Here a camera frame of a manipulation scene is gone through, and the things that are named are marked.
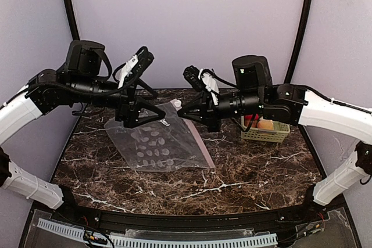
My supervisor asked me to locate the clear zip top bag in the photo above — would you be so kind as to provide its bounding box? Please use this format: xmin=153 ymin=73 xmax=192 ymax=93
xmin=104 ymin=99 xmax=215 ymax=172

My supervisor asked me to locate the orange peach toy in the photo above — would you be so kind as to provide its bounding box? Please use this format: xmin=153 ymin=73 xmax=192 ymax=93
xmin=257 ymin=120 xmax=275 ymax=131

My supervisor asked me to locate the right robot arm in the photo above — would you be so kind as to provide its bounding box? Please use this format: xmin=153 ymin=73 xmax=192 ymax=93
xmin=178 ymin=55 xmax=371 ymax=207

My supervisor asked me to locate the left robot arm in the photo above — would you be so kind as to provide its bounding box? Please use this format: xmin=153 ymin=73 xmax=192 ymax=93
xmin=1 ymin=40 xmax=166 ymax=143

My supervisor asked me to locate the red pepper toy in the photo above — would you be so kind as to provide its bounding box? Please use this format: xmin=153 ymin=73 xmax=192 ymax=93
xmin=244 ymin=114 xmax=259 ymax=127

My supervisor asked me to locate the brown potato toy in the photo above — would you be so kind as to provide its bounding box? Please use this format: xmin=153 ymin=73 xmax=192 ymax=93
xmin=249 ymin=120 xmax=258 ymax=128

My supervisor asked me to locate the green plastic basket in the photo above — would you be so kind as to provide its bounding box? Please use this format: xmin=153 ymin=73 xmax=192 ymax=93
xmin=241 ymin=116 xmax=290 ymax=143

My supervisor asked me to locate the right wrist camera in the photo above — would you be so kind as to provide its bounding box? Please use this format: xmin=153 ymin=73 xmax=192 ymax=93
xmin=183 ymin=66 xmax=220 ymax=106

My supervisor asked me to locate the black front table rail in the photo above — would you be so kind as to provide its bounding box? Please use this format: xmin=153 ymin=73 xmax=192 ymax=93
xmin=52 ymin=193 xmax=328 ymax=233

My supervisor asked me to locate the right black corner post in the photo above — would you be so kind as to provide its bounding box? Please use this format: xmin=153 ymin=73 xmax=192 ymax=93
xmin=284 ymin=0 xmax=312 ymax=83

